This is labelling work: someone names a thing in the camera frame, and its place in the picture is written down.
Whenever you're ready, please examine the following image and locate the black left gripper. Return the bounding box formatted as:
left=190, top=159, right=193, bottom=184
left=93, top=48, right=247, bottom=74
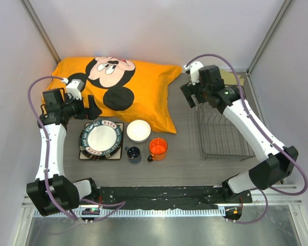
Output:
left=61, top=93, right=101, bottom=120

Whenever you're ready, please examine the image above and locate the black striped-rim round plate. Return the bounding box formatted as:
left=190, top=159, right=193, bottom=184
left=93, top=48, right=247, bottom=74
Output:
left=78, top=120, right=124, bottom=160

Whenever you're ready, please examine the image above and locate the white ribbed bowl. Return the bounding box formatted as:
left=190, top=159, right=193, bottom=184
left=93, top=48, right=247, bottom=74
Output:
left=126, top=120, right=151, bottom=143

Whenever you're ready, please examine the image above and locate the square floral ceramic plate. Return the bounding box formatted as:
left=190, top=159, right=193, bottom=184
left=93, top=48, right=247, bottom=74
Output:
left=79, top=122, right=123, bottom=161

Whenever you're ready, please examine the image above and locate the blue mug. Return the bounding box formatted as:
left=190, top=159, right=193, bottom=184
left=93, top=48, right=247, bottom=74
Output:
left=125, top=146, right=142, bottom=164

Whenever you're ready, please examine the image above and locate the orange mug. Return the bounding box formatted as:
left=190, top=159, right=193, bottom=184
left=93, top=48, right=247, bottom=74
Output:
left=147, top=137, right=168, bottom=162

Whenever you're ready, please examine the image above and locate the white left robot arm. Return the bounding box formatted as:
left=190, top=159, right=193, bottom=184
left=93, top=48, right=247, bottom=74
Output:
left=26, top=88, right=99, bottom=216

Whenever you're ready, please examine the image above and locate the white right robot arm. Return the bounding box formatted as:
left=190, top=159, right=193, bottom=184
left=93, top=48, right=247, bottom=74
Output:
left=180, top=61, right=298, bottom=202

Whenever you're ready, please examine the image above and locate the orange Mickey Mouse pillow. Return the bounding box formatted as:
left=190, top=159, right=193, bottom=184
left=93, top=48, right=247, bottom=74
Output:
left=47, top=56, right=182, bottom=134

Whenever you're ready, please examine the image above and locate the olive green folded cloth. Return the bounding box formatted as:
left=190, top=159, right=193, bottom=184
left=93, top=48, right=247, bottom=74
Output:
left=219, top=69, right=238, bottom=86

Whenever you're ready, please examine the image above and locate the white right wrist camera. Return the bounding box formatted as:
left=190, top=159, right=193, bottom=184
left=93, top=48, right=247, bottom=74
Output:
left=183, top=61, right=204, bottom=85

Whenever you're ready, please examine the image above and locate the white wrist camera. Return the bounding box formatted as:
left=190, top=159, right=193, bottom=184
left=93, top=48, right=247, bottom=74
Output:
left=183, top=61, right=204, bottom=85
left=61, top=78, right=85, bottom=100

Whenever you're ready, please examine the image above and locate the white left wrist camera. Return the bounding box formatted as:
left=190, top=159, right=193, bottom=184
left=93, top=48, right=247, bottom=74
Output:
left=61, top=78, right=85, bottom=100

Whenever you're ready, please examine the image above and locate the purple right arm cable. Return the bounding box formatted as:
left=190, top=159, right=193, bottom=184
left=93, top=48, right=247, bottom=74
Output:
left=185, top=53, right=308, bottom=225

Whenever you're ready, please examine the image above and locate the grey wire dish rack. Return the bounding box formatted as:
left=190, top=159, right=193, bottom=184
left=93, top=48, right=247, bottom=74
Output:
left=192, top=102, right=255, bottom=161

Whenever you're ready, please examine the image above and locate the white slotted cable duct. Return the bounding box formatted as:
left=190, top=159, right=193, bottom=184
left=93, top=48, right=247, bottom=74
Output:
left=33, top=207, right=226, bottom=218

